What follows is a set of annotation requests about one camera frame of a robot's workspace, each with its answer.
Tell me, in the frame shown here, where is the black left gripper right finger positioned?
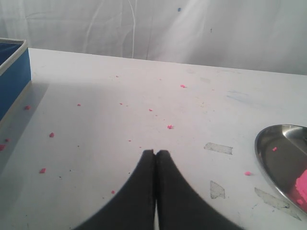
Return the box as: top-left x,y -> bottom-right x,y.
155,150 -> 242,230

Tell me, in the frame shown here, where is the white backdrop curtain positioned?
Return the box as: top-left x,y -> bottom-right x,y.
0,0 -> 307,75

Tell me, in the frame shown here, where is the pink clay lump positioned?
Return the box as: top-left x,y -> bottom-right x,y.
290,170 -> 307,210

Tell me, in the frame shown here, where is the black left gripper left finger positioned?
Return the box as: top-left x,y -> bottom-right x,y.
76,150 -> 156,230

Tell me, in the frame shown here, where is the round steel plate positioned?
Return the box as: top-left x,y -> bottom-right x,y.
255,125 -> 307,213

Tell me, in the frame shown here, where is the blue fabric box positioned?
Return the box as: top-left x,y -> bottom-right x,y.
0,38 -> 32,119

